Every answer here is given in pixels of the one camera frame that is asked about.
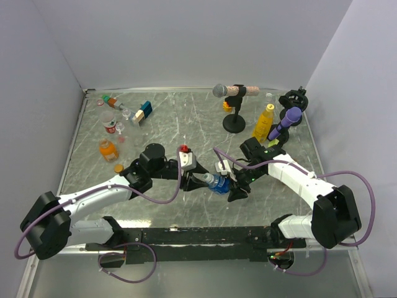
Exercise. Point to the red label clear bottle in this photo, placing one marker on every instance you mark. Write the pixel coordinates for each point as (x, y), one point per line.
(109, 121)

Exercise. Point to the clear bottle at back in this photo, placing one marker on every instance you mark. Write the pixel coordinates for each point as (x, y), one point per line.
(269, 98)

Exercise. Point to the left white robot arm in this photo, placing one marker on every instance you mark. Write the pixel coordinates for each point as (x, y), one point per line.
(55, 222)

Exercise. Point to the open orange juice bottle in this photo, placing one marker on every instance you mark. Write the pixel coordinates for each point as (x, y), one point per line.
(108, 150)

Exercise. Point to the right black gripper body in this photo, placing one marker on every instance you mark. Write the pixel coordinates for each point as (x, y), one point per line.
(245, 176)

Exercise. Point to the black round holder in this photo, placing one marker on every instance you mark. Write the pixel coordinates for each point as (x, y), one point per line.
(293, 98)

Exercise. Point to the orange bottle cap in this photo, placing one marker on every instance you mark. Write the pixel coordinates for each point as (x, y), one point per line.
(118, 168)

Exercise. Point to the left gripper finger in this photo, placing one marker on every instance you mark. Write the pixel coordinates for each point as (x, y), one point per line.
(198, 168)
(192, 183)

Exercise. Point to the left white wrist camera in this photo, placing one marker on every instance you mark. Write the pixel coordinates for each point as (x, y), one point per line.
(187, 158)

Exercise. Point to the blue and wood block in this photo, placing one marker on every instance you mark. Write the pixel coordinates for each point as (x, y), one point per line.
(142, 114)

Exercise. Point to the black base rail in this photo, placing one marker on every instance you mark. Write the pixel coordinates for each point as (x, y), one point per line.
(199, 244)

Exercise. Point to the blue label water bottle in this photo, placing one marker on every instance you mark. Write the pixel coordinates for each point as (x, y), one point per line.
(218, 184)

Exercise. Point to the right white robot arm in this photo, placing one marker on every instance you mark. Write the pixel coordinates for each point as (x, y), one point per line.
(334, 216)

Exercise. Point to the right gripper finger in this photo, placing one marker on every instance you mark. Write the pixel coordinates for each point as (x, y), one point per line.
(231, 175)
(236, 193)

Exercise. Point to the tall yellow juice bottle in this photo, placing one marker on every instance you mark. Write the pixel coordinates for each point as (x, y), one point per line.
(264, 124)

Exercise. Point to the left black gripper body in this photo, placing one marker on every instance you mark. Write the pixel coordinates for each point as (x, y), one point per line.
(166, 172)

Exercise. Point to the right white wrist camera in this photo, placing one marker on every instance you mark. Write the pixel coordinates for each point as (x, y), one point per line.
(223, 168)

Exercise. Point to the colourful block stack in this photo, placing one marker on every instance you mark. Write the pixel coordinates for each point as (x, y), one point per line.
(113, 103)

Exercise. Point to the clear small cup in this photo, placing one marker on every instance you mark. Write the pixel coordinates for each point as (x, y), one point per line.
(126, 113)
(120, 128)

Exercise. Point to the pink glitter microphone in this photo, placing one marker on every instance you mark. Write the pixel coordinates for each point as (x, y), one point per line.
(235, 90)

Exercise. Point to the yellow toy brick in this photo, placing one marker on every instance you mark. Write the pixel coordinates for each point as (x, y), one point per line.
(227, 107)

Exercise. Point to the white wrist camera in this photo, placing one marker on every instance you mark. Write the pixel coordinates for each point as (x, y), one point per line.
(187, 158)
(223, 168)

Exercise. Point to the purple microphone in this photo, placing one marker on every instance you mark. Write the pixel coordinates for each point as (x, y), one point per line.
(291, 116)

